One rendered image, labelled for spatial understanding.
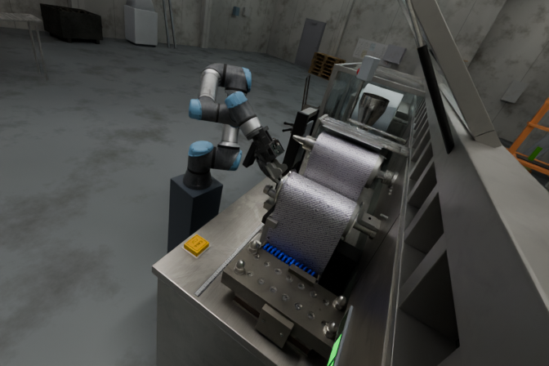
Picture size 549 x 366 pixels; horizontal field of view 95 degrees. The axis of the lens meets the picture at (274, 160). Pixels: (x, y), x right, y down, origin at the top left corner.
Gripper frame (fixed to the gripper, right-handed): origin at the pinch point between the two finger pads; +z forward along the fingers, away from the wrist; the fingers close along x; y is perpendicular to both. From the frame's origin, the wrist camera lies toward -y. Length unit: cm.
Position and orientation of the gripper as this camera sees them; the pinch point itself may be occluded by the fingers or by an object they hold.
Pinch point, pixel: (278, 181)
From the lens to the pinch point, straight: 93.8
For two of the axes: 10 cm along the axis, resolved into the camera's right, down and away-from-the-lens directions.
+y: 7.2, -3.9, -5.7
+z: 5.1, 8.6, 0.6
